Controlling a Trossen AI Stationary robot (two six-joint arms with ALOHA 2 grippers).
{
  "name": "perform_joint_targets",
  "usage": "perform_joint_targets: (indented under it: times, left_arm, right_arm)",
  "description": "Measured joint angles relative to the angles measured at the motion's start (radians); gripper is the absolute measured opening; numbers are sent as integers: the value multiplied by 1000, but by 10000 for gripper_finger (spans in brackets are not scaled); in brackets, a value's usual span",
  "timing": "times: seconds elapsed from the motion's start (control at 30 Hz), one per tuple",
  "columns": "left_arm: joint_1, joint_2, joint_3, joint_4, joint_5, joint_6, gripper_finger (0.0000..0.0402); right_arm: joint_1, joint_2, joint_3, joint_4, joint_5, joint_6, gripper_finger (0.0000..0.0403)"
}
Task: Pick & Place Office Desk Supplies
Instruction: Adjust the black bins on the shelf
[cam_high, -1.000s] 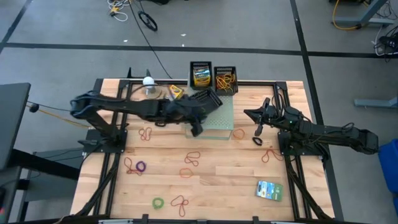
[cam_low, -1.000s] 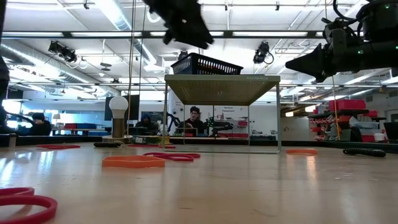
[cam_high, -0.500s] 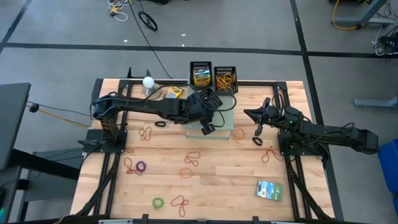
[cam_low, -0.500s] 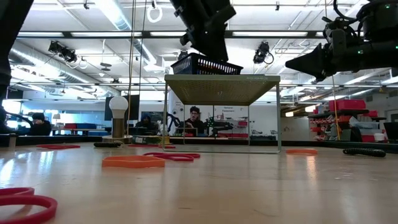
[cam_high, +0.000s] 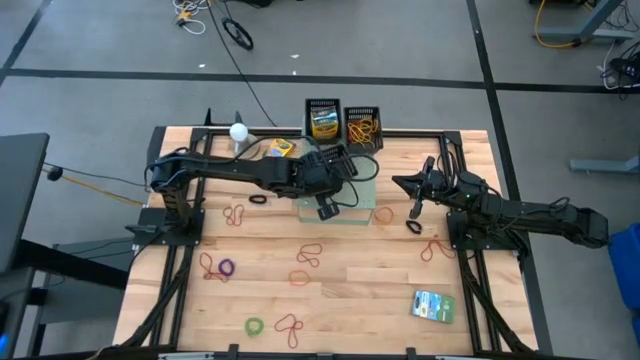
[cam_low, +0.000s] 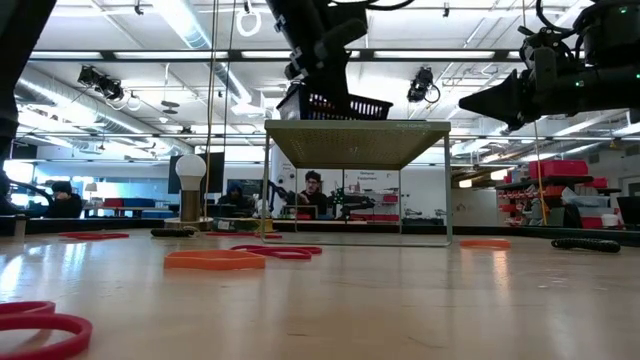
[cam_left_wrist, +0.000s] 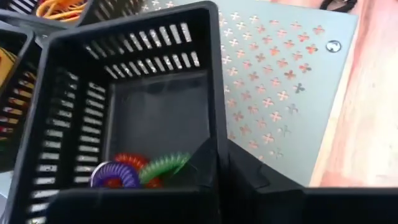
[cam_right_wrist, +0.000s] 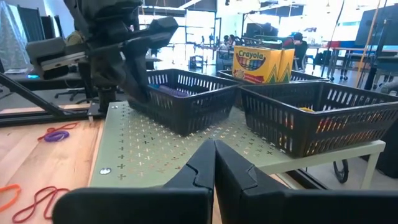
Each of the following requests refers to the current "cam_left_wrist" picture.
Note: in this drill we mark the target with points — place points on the green coil wrist band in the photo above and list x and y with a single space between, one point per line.
161 168

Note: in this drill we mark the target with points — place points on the red coil wrist band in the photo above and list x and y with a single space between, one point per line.
130 158

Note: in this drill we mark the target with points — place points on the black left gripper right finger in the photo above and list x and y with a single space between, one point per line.
311 208

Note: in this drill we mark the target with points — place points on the yellow rubber band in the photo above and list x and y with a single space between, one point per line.
46 11

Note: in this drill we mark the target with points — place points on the purple coil wrist band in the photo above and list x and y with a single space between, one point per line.
118 174

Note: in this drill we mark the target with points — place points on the black slotted plastic basket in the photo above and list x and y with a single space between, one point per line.
23 56
84 17
155 109

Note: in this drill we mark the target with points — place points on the yellow green crayon box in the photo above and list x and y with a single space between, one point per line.
6 68

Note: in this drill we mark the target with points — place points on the pale green perforated shelf riser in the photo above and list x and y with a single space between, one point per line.
280 124

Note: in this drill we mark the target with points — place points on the orange rubber band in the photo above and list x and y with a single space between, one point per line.
71 14

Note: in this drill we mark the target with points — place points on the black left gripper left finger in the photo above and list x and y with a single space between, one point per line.
124 208

